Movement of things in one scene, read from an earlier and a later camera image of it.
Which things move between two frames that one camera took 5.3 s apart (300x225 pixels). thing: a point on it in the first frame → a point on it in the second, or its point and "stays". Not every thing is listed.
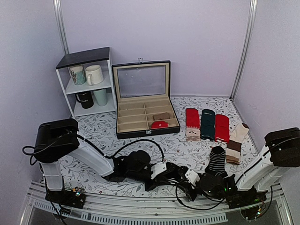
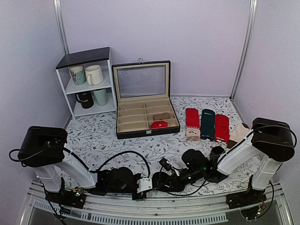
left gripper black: [156, 183] → [143, 195]
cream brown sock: [237, 131] stays
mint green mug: [101, 97] stays
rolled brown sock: [163, 116] stays
